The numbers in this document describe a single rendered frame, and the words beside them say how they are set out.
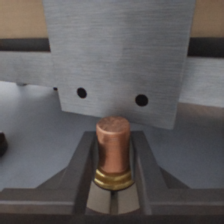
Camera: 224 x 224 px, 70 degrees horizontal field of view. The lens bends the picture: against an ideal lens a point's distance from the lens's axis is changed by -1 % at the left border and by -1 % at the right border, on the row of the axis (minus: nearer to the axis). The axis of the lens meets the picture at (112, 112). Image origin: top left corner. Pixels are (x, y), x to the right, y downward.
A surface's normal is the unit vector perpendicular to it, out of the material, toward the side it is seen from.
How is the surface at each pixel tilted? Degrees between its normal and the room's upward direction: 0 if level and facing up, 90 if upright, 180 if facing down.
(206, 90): 90
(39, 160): 180
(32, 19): 90
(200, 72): 90
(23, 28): 90
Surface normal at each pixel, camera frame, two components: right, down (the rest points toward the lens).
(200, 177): -0.02, -0.89
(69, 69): -0.36, 0.43
